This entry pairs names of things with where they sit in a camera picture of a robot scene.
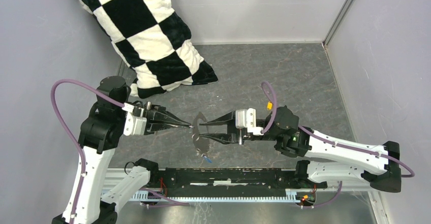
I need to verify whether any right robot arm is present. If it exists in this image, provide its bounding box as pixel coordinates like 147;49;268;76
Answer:
201;106;402;193

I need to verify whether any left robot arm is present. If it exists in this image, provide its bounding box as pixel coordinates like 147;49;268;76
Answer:
50;76;191;223

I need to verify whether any black white checkered blanket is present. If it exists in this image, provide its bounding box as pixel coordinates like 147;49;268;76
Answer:
79;0;218;99

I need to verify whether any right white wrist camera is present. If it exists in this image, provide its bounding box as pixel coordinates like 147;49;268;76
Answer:
234;108;263;136

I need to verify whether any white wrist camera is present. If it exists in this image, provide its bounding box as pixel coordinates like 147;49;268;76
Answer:
234;108;263;136
124;109;147;136

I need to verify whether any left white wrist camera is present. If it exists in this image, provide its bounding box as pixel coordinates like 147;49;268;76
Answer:
124;109;147;136

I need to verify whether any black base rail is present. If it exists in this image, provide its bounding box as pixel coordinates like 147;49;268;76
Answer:
146;168;328;198

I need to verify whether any white slotted cable duct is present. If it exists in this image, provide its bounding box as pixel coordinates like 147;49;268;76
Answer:
129;190;311;204

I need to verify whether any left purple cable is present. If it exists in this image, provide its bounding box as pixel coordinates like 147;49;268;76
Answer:
50;79;191;224

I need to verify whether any purple cable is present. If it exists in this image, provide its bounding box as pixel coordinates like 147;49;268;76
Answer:
50;79;191;224
261;80;415;209

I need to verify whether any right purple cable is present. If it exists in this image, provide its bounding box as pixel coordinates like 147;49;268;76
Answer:
261;80;415;209

